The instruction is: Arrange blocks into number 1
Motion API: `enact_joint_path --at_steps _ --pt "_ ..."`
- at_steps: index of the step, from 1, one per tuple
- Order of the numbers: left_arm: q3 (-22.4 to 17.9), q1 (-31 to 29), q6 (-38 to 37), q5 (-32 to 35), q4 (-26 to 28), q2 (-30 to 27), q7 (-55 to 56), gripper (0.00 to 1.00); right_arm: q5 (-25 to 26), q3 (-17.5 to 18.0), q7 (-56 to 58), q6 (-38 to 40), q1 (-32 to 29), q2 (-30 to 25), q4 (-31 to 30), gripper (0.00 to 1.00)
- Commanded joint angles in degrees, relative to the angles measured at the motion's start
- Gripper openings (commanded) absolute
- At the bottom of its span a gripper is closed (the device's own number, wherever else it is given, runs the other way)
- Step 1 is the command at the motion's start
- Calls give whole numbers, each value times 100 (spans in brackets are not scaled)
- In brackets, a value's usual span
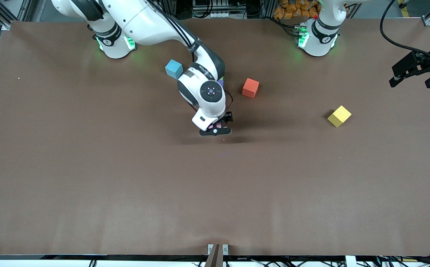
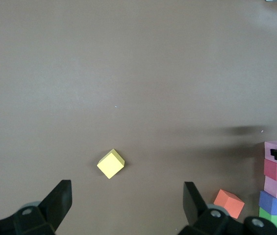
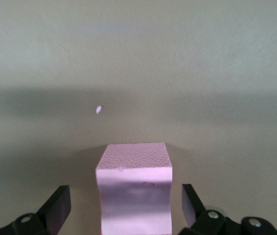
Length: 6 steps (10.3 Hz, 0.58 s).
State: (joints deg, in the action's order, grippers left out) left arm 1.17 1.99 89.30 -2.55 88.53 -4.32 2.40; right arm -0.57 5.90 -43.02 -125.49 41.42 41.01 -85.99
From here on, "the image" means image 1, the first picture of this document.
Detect orange foam block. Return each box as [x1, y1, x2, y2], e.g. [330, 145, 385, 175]
[242, 78, 259, 99]

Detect blue foam block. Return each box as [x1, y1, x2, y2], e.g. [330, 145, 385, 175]
[165, 59, 183, 80]

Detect yellow foam block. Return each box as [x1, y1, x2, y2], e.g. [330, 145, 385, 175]
[327, 105, 352, 128]

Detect grey metal equipment rack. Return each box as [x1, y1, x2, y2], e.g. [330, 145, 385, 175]
[174, 0, 275, 20]

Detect pile of orange fruit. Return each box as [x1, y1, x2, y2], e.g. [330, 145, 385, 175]
[273, 0, 321, 20]

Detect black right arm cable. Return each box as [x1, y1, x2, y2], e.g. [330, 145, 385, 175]
[141, 0, 235, 113]

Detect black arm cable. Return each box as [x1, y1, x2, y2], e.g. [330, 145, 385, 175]
[380, 0, 430, 62]
[141, 0, 235, 113]

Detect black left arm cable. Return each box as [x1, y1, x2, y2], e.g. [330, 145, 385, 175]
[380, 0, 430, 62]

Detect brown wooden post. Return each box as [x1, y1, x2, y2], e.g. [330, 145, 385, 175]
[204, 244, 224, 267]

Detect tangled black floor cables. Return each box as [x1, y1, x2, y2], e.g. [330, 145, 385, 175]
[185, 249, 430, 267]

